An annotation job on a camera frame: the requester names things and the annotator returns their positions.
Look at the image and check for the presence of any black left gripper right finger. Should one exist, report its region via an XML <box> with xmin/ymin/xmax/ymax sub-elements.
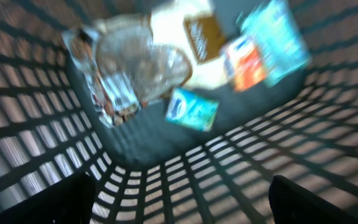
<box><xmin>268</xmin><ymin>175</ymin><xmax>358</xmax><ymax>224</ymax></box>

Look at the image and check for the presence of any mixed beans printed bag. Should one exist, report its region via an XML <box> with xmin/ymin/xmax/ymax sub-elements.
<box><xmin>62</xmin><ymin>26</ymin><xmax>148</xmax><ymax>128</ymax></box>

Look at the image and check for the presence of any teal wet wipes pack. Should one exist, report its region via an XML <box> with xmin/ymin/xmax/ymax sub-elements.
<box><xmin>236</xmin><ymin>0</ymin><xmax>312</xmax><ymax>86</ymax></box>

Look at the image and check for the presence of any orange Kleenex tissue pack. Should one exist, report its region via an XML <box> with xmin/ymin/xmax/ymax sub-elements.
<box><xmin>221</xmin><ymin>35</ymin><xmax>267</xmax><ymax>92</ymax></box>

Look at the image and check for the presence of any grey plastic mesh basket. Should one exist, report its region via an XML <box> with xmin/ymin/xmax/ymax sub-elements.
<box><xmin>0</xmin><ymin>0</ymin><xmax>358</xmax><ymax>223</ymax></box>

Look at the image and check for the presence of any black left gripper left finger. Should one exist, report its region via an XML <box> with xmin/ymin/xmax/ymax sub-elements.
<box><xmin>0</xmin><ymin>172</ymin><xmax>96</xmax><ymax>224</ymax></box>

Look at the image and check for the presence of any brown Pantree mushroom bag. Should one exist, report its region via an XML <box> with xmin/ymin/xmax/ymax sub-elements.
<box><xmin>94</xmin><ymin>0</ymin><xmax>229</xmax><ymax>101</ymax></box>

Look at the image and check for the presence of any teal Kleenex tissue pack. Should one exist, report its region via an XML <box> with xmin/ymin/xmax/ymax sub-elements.
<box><xmin>165</xmin><ymin>88</ymin><xmax>219</xmax><ymax>132</ymax></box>

